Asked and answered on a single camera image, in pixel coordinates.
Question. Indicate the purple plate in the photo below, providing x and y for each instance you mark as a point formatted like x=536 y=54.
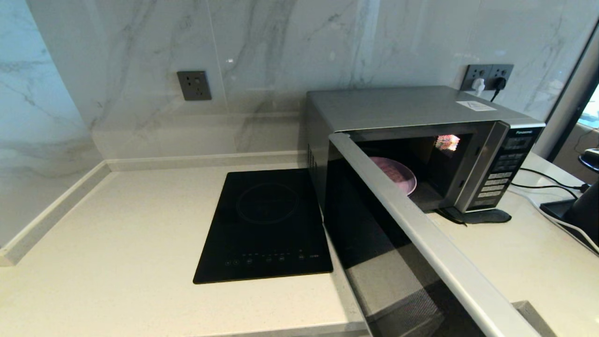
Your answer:
x=398 y=173

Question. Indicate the black induction cooktop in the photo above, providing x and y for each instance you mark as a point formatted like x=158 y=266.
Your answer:
x=266 y=224

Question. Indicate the white sticker label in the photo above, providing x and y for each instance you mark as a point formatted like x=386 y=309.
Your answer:
x=476 y=106

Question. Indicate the dark oval pad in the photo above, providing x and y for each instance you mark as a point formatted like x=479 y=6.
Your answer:
x=486 y=216

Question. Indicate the white power plug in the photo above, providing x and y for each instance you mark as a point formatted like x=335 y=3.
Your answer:
x=478 y=86

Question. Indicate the black power plug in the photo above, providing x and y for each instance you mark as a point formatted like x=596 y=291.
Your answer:
x=499 y=83

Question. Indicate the black round background object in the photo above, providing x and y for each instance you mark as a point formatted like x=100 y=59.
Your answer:
x=590 y=161

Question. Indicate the grey single wall socket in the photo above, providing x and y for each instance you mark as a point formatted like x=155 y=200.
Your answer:
x=194 y=85

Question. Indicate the dark double wall socket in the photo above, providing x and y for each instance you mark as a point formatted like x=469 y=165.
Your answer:
x=486 y=71

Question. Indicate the black metal door frame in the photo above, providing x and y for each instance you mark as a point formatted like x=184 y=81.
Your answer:
x=564 y=140

